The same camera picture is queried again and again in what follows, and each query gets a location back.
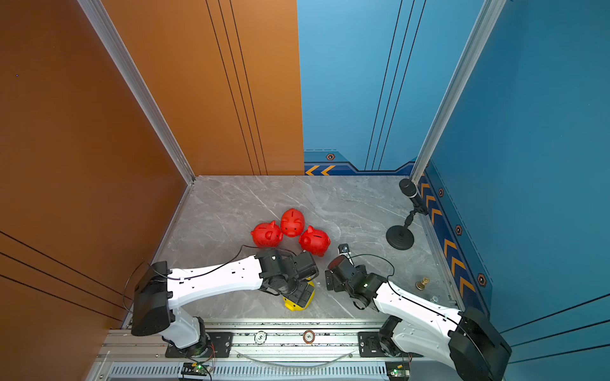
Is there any yellow piggy bank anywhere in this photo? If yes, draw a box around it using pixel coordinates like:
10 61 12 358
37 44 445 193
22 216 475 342
283 280 316 313

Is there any aluminium corner post right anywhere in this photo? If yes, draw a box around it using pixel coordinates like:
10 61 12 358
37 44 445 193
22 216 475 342
410 0 507 184

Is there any red piggy bank left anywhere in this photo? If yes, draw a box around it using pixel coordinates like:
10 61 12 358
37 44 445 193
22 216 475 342
250 221 284 248

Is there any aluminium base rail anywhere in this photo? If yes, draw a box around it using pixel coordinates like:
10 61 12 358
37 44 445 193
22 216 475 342
86 318 460 380

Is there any aluminium corner post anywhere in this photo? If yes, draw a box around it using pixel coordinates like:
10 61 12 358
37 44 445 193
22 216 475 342
78 0 195 186
410 0 507 184

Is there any aluminium corner post left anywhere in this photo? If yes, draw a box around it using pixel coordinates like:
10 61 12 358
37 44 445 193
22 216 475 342
78 0 195 186

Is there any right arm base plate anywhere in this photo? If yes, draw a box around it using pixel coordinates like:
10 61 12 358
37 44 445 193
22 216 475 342
357 331 422 358

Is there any red piggy bank right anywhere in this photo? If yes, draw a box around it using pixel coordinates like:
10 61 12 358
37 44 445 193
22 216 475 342
299 226 331 257

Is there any red piggy bank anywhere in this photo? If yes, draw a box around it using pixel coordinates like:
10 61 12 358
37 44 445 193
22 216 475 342
299 226 331 257
250 221 284 248
281 208 305 238

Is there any red piggy bank middle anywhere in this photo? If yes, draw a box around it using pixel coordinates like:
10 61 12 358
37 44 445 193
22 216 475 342
281 208 305 238

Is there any green circuit board right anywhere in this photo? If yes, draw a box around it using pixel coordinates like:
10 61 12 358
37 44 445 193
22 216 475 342
385 362 411 381

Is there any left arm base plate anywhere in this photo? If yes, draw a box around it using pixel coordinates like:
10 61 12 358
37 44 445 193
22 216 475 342
165 332 234 360

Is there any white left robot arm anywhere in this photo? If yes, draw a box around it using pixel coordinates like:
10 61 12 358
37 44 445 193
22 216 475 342
131 248 319 358

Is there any green circuit board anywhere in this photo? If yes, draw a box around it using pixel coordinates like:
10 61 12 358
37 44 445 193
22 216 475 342
180 362 213 380
385 362 411 381

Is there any green circuit board left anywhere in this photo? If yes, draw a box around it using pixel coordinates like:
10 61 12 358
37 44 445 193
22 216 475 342
180 362 213 380

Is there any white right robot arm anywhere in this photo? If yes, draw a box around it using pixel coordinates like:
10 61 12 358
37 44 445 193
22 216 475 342
326 255 512 380

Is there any small brass fitting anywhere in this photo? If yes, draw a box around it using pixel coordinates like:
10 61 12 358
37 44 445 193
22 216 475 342
416 277 430 291

